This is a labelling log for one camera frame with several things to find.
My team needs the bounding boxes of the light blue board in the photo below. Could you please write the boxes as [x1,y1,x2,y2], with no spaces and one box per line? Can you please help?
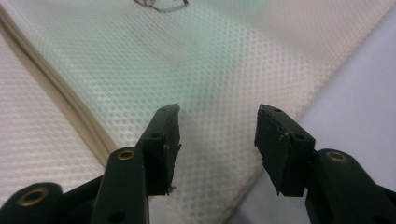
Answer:
[227,6,396,224]

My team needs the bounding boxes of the green cloth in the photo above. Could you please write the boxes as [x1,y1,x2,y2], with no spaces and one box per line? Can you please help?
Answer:
[62,0,265,125]

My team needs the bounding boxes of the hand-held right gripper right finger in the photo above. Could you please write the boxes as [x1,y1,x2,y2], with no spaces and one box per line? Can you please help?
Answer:
[254,104,317,197]

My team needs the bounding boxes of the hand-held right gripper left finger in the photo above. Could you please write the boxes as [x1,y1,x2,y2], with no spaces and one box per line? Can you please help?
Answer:
[134,104,182,197]

